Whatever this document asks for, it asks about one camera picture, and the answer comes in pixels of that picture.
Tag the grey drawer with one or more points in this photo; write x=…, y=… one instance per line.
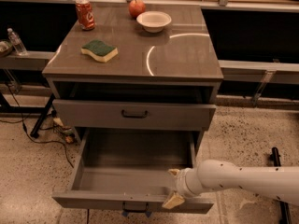
x=130, y=115
x=121, y=169

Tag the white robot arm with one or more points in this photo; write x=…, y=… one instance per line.
x=278, y=183

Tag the grey drawer cabinet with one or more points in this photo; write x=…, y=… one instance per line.
x=175, y=66

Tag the grey top drawer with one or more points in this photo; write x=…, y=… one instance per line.
x=130, y=115

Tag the blue tape cross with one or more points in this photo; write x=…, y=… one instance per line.
x=126, y=213

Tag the black stand leg right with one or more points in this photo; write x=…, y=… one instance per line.
x=285, y=211

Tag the grey side shelf right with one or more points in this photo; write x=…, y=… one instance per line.
x=279, y=73

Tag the grey side shelf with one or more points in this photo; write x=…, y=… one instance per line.
x=279, y=73
x=32, y=61

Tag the black table leg left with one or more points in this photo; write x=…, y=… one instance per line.
x=42, y=116

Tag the green yellow sponge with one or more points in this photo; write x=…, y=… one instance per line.
x=99, y=51

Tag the white bowl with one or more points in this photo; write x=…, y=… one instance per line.
x=154, y=21

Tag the red apple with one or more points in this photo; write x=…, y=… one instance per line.
x=136, y=7

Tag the orange soda can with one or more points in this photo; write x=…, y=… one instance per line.
x=85, y=14

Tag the grey side shelf left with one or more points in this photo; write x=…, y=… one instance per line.
x=32, y=61

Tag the clear water bottle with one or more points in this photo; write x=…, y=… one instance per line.
x=16, y=42

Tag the bowl on left shelf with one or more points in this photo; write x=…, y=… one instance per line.
x=5, y=48

